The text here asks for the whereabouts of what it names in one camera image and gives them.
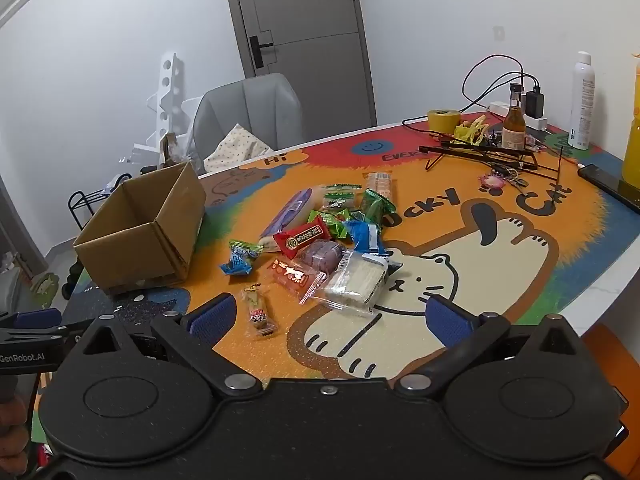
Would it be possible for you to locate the yellow drink bottle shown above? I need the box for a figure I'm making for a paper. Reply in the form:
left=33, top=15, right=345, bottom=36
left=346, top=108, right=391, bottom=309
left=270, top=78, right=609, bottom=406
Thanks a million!
left=621, top=47, right=640, bottom=186

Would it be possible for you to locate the clear packet of orange biscuits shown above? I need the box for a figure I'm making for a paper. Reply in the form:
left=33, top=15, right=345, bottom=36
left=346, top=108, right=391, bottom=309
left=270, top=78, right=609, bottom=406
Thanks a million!
left=362, top=172, right=396, bottom=201

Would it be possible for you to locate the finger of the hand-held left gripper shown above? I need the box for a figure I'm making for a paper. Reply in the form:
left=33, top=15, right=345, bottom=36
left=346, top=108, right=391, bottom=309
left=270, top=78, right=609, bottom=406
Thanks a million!
left=0, top=309, right=83, bottom=345

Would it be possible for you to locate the grey door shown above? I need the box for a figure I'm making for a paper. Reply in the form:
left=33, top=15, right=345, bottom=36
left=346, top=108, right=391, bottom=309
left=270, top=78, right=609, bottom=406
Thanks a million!
left=220, top=0, right=377, bottom=128

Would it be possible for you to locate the grey office chair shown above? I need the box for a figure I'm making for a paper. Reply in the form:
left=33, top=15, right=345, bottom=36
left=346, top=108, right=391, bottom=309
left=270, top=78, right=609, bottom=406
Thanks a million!
left=192, top=73, right=306, bottom=171

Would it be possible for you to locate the long purple snack packet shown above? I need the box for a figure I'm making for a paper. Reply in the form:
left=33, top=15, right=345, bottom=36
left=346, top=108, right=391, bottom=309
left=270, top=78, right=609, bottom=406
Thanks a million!
left=259, top=187, right=313, bottom=251

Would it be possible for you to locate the black charger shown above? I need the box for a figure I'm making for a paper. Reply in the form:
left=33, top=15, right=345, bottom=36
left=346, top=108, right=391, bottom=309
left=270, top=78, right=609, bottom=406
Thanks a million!
left=522, top=87, right=546, bottom=120

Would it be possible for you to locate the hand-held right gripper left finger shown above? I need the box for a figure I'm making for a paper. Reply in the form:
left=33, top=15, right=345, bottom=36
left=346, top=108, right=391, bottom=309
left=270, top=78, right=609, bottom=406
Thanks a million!
left=80, top=294, right=263, bottom=401

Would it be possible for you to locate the person's left hand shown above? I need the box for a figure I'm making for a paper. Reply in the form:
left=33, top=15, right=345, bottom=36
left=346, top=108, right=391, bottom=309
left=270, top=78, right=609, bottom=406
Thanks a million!
left=0, top=400, right=30, bottom=476

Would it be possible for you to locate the black cable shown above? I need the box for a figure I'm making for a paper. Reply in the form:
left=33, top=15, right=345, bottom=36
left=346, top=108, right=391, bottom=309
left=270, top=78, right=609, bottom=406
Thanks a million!
left=402, top=54, right=542, bottom=136

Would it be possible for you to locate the black phone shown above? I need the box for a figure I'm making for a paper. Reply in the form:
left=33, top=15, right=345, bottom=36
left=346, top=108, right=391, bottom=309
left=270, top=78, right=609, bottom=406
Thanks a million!
left=577, top=162, right=640, bottom=206

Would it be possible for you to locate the dark green snack packet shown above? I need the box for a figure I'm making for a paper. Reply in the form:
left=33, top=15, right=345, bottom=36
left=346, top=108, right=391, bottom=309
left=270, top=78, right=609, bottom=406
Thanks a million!
left=360, top=189, right=397, bottom=226

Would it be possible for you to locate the green and white snack packet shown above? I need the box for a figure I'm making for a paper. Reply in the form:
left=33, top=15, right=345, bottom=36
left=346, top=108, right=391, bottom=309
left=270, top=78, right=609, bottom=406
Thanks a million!
left=320, top=183, right=362, bottom=212

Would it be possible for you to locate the bright green snack packet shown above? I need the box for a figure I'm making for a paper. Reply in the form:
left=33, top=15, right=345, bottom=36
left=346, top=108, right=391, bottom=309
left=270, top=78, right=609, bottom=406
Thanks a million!
left=310, top=210, right=353, bottom=238

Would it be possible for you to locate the orange red snack packet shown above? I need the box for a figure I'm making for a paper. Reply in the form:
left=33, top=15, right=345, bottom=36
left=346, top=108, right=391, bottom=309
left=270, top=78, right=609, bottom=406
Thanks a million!
left=267, top=258, right=321, bottom=291

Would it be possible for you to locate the small yellow brown snack packet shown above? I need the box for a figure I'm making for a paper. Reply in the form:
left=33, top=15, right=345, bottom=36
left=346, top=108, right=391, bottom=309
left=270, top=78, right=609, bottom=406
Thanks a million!
left=242, top=284, right=278, bottom=341

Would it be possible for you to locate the brown cardboard box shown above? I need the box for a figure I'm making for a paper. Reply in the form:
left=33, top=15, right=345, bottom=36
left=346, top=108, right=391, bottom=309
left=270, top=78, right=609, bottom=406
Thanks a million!
left=73, top=161, right=207, bottom=296

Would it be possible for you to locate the yellow tape roll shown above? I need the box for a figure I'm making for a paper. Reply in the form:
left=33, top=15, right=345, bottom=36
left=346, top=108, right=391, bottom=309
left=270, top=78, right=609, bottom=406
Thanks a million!
left=427, top=108, right=461, bottom=136

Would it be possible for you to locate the clear plastic wrap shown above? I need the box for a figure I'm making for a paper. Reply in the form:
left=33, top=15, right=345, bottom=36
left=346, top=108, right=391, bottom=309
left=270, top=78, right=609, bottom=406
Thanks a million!
left=172, top=135, right=206, bottom=171

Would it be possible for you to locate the white spray can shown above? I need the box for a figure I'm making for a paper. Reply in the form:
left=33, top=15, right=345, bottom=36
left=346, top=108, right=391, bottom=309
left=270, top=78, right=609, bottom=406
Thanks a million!
left=568, top=51, right=597, bottom=150

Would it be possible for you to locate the clear packet with purple cake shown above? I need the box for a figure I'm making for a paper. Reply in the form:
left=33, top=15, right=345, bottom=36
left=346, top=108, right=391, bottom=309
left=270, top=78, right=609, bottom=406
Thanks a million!
left=295, top=240, right=346, bottom=273

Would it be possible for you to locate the black wire stand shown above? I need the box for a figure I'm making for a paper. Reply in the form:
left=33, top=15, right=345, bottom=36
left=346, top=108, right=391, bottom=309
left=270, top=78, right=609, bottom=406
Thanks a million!
left=419, top=137, right=563, bottom=188

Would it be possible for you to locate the brown glass bottle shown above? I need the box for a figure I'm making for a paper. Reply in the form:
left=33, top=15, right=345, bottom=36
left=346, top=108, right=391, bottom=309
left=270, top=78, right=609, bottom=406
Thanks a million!
left=501, top=82, right=527, bottom=151

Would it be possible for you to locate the clear packet of white crackers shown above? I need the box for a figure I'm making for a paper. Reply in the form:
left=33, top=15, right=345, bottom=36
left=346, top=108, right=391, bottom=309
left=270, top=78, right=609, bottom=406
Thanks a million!
left=300, top=250, right=401, bottom=316

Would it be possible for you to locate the black door handle lock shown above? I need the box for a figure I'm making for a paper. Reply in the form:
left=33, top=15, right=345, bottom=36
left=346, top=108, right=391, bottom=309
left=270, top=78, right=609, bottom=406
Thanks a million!
left=248, top=35, right=274, bottom=68

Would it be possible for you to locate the white rack with round holes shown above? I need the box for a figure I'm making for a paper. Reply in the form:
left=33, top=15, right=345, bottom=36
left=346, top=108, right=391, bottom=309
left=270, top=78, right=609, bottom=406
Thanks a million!
left=132, top=51, right=201, bottom=161

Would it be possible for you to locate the dotted cream cushion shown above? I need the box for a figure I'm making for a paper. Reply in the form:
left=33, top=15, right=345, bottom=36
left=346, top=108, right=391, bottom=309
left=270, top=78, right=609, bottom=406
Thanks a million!
left=204, top=124, right=275, bottom=173

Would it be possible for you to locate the white power strip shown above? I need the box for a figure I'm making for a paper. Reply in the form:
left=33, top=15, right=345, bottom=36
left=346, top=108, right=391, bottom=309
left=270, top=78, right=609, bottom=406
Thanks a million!
left=489, top=101, right=548, bottom=131

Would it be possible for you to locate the black metal shoe rack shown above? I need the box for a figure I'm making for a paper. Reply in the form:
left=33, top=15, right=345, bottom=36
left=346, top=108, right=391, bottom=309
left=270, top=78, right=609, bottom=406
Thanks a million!
left=68, top=173, right=133, bottom=231

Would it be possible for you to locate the colourful cat printed table mat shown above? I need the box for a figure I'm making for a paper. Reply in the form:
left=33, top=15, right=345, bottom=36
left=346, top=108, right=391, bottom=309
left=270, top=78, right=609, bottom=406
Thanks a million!
left=65, top=112, right=640, bottom=381

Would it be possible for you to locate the small blue green snack packet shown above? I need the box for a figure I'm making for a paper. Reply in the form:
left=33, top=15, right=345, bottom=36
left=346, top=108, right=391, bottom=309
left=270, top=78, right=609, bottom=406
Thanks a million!
left=218, top=240, right=263, bottom=277

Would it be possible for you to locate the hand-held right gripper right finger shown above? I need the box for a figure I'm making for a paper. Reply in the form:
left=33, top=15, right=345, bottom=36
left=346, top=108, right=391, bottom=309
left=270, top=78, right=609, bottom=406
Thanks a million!
left=395, top=295, right=586, bottom=401

